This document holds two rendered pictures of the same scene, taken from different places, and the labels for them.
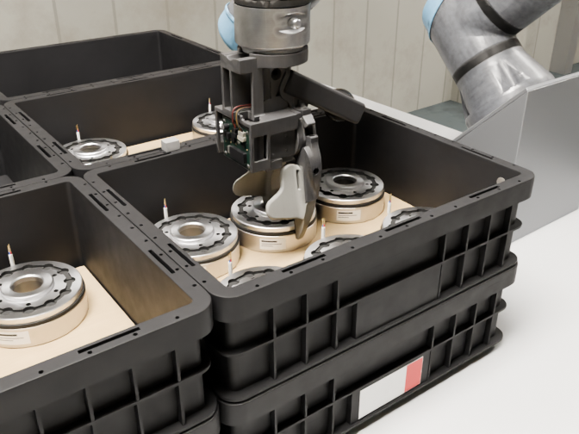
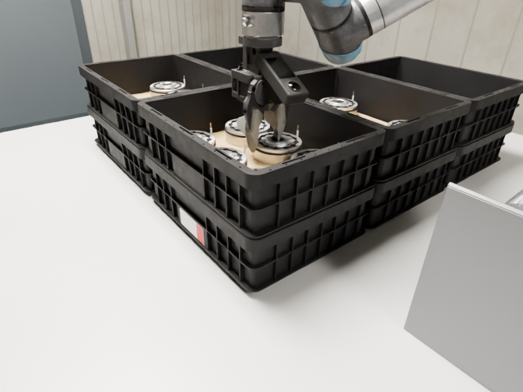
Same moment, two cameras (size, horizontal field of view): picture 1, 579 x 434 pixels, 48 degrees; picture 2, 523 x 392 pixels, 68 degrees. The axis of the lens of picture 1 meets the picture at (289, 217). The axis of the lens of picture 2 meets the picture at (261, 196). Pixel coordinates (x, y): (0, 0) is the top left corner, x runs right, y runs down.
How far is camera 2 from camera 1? 96 cm
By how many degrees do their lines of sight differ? 74
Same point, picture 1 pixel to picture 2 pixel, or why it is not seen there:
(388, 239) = (173, 128)
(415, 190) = (324, 188)
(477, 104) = not seen: hidden behind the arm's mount
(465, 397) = (199, 271)
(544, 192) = (481, 340)
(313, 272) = (152, 116)
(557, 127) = (510, 276)
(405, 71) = not seen: outside the picture
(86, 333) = not seen: hidden behind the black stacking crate
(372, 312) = (177, 166)
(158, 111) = (399, 107)
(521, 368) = (223, 302)
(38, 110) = (345, 76)
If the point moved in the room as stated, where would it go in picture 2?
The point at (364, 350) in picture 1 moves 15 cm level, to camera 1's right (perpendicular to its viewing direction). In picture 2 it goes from (174, 183) to (159, 229)
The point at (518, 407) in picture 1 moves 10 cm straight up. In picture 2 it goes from (186, 292) to (181, 245)
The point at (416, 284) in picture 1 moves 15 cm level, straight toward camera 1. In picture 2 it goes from (193, 175) to (114, 166)
